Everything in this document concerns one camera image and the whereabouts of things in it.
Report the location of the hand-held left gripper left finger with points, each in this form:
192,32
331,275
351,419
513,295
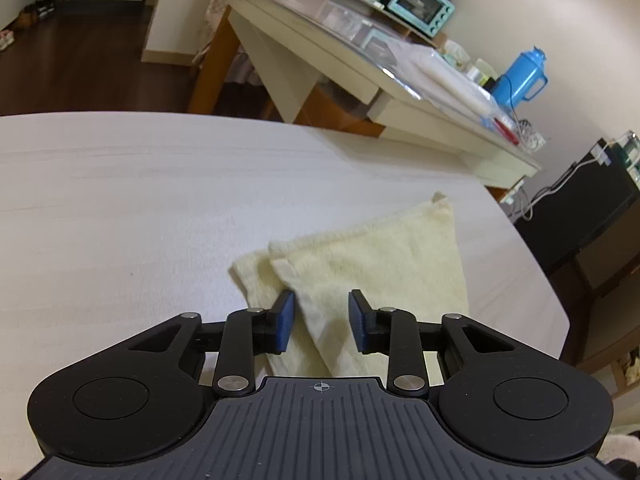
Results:
286,325

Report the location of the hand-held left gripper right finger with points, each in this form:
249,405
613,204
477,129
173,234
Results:
357,325

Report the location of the cream yellow towel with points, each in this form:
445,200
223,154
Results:
380,265

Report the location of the white power strip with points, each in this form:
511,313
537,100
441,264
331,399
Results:
512,192

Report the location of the wooden stand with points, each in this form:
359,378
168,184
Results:
600,280

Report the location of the black box cabinet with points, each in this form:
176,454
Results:
580,210

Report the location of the clear bag of white sheets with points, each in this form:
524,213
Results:
440,72

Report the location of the cream dining table glass top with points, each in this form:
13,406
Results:
310,60

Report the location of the black power adapter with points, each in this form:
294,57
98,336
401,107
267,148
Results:
492,83

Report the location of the pale plastic tub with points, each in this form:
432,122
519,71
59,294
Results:
482,72

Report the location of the clear plastic container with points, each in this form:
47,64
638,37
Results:
345,20
380,44

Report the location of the crumpled white green bag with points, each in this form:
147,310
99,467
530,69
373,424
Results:
456,54

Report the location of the blue thermos jug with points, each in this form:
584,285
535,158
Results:
520,80

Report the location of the teal toaster oven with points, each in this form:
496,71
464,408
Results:
417,2

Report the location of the dark shoe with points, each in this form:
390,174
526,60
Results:
45,7

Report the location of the pale pink shoe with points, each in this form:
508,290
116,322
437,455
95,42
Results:
6,40

